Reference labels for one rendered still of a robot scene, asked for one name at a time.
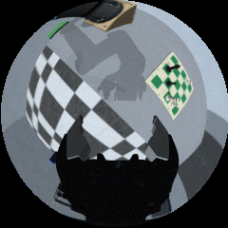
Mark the green and cream chessboard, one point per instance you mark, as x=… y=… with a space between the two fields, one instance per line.
x=157 y=82

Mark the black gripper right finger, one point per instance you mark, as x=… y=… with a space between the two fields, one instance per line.
x=162 y=151

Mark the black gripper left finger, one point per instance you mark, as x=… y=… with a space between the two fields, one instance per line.
x=73 y=149

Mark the white king chess piece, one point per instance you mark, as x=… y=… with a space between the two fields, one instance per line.
x=168 y=98

